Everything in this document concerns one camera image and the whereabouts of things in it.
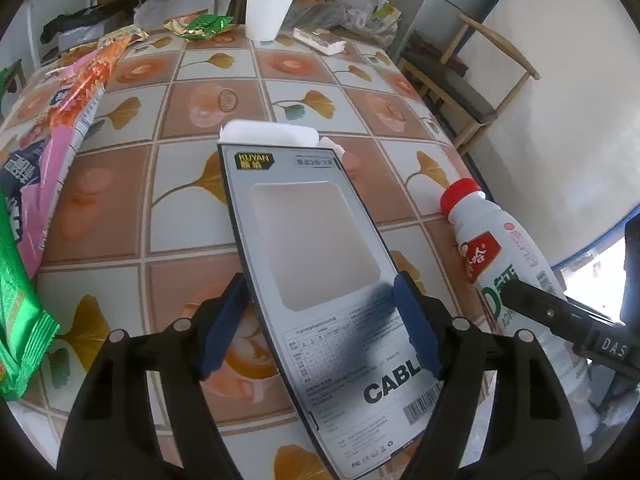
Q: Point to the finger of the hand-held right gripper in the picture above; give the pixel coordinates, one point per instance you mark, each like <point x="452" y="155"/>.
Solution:
<point x="631" y="275"/>
<point x="545" y="310"/>

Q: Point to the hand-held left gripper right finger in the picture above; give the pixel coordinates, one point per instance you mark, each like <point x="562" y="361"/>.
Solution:
<point x="420" y="330"/>

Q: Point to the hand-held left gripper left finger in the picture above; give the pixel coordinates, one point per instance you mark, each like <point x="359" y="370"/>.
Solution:
<point x="222" y="325"/>

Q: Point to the white bottle red cap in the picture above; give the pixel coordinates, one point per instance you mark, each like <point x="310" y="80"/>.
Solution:
<point x="500" y="245"/>

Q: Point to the white board blue edge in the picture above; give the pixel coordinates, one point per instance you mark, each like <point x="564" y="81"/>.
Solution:
<point x="575" y="110"/>

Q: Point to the green snack bag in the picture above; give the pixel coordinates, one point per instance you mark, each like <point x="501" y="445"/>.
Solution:
<point x="20" y="310"/>

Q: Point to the floral tile tablecloth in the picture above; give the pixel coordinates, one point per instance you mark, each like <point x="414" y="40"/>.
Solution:
<point x="200" y="110"/>

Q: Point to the wooden chair dark seat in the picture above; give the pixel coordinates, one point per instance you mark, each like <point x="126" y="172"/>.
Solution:
<point x="460" y="85"/>

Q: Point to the orange pink snack bag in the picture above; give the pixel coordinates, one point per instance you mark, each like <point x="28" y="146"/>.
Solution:
<point x="65" y="125"/>

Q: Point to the dark wooden stool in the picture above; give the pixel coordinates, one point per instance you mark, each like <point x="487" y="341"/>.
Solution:
<point x="435" y="60"/>

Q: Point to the small green packet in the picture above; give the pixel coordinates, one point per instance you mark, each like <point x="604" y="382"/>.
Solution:
<point x="210" y="27"/>

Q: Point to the small wrapped snack block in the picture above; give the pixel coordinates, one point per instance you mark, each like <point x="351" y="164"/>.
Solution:
<point x="317" y="39"/>

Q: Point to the small orange snack packet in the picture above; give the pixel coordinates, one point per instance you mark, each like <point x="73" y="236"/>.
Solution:
<point x="176" y="25"/>

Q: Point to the white paper cup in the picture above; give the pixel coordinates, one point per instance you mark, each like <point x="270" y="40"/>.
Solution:
<point x="267" y="15"/>

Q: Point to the white green plastic bag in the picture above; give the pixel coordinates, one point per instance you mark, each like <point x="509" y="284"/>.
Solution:
<point x="375" y="17"/>

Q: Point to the grey plastic bag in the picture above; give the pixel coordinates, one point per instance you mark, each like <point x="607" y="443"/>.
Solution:
<point x="315" y="14"/>

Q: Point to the black bag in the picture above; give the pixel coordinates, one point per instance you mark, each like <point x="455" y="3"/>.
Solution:
<point x="80" y="22"/>

